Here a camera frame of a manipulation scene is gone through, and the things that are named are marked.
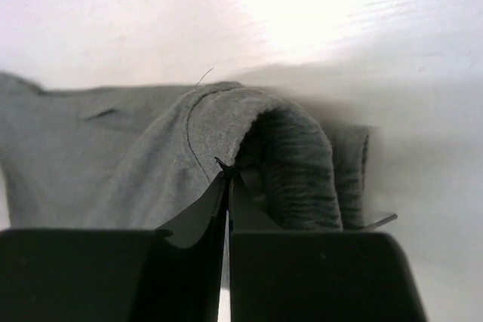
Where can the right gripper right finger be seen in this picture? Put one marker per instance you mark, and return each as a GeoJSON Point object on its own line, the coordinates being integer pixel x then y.
{"type": "Point", "coordinates": [281, 275]}

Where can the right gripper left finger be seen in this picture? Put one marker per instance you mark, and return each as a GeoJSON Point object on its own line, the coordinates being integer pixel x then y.
{"type": "Point", "coordinates": [171, 273]}

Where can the grey shorts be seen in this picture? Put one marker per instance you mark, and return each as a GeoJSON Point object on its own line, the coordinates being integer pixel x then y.
{"type": "Point", "coordinates": [134, 157]}

